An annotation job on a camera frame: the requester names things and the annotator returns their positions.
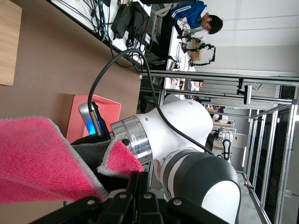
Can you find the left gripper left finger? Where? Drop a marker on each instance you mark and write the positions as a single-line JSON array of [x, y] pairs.
[[116, 210]]

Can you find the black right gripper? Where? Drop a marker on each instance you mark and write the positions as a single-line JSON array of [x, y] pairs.
[[93, 139]]

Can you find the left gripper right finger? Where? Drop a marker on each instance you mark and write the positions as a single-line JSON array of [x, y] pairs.
[[158, 210]]

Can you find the pink and grey cloth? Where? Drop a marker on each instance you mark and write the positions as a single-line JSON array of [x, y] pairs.
[[35, 158]]

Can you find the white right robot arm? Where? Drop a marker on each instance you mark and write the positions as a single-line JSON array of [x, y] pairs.
[[187, 116]]

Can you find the small black desktop robot arm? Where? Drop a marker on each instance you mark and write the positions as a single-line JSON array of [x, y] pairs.
[[211, 53]]

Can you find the pink plastic bin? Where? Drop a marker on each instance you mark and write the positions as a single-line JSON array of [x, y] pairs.
[[109, 109]]

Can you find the brown table cover sheet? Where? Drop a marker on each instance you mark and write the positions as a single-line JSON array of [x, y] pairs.
[[58, 70]]

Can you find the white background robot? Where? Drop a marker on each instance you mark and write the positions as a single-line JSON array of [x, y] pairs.
[[226, 144]]

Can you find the black power adapter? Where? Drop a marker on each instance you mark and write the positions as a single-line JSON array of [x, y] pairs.
[[139, 21], [120, 23]]

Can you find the white desk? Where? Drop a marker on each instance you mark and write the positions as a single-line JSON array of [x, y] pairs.
[[174, 46]]

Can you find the wooden cutting board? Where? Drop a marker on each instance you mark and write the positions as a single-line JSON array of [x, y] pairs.
[[9, 46]]

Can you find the cardboard box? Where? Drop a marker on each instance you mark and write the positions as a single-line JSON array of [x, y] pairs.
[[196, 53]]

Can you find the person in blue jacket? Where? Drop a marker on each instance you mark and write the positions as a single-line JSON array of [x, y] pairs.
[[187, 11]]

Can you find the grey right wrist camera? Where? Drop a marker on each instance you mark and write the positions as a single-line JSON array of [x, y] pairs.
[[85, 116]]

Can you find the aluminium frame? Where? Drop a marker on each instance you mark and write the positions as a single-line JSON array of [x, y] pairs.
[[210, 73]]

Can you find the grey camera on frame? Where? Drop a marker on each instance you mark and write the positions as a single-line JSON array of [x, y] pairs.
[[247, 94]]

